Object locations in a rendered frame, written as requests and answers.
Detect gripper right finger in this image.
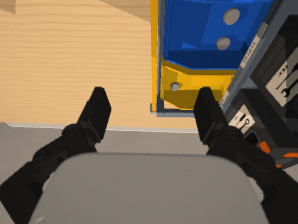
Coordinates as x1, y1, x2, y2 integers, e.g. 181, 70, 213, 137
193, 86, 298, 224

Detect black case with orange latches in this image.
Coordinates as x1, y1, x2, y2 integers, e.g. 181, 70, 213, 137
224, 89, 298, 169
249, 15, 298, 139

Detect yellow bar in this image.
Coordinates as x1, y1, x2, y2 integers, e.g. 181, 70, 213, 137
150, 0, 158, 111

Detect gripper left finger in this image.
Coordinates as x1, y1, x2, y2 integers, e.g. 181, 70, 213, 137
0, 87, 112, 224

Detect yellow open bin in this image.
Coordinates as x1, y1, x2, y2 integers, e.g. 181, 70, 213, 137
160, 59, 236, 110

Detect blue bin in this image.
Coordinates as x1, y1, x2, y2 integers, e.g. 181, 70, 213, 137
163, 0, 274, 70

